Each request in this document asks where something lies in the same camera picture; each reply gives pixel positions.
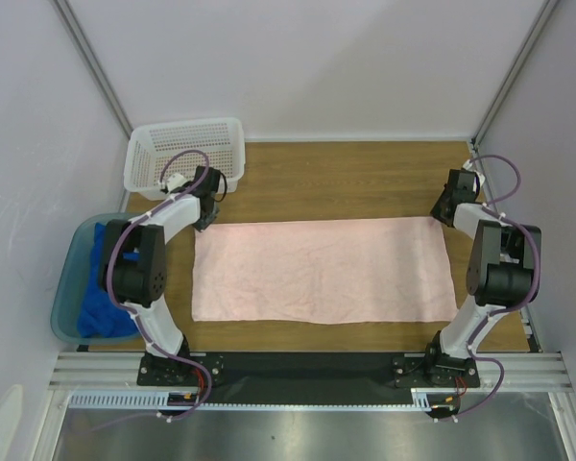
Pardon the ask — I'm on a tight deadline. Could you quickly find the pink towel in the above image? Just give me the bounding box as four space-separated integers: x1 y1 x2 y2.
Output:
192 217 457 325

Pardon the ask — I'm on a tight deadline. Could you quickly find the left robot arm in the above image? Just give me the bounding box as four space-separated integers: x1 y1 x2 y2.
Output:
98 166 228 387

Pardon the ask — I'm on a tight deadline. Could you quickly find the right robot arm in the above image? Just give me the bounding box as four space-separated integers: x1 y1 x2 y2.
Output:
422 169 541 387

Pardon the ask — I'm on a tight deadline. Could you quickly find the white perforated plastic basket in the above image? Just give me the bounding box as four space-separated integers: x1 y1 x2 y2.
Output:
123 117 246 201

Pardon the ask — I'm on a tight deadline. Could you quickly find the blue translucent plastic tub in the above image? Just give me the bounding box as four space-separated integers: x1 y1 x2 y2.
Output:
50 212 140 346

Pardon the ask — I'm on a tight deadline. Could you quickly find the blue towel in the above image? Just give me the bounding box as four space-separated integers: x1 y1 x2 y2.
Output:
77 223 138 338

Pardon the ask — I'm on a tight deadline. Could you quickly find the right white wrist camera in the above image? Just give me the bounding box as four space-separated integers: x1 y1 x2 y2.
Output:
462 159 486 195

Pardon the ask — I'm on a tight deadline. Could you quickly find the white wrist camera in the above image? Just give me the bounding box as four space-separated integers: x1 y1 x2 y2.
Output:
462 159 486 195
159 173 190 195

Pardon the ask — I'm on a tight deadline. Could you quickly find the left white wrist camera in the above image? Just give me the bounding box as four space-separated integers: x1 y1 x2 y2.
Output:
159 173 190 195

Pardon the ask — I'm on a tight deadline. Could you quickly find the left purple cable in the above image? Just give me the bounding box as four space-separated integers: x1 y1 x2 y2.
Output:
88 149 215 433

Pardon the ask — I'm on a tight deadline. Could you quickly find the purple cable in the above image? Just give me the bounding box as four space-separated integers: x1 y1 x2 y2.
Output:
431 153 541 424
88 149 215 433

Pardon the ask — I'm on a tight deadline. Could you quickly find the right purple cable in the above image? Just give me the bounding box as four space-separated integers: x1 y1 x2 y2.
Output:
431 153 541 424

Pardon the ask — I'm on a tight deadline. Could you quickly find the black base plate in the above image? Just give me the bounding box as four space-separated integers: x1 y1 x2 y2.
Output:
136 351 481 405

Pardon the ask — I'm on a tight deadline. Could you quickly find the slotted aluminium rail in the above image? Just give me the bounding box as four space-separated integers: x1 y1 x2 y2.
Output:
49 352 573 414

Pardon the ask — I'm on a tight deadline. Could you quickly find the right aluminium frame post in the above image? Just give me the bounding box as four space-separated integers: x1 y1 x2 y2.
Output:
471 0 561 147

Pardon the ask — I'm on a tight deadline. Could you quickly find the aluminium frame post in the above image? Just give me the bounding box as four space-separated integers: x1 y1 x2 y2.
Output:
49 0 133 139
471 0 561 147

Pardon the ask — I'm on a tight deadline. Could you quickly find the left aluminium frame post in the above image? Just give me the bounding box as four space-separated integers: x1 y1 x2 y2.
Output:
49 0 133 139

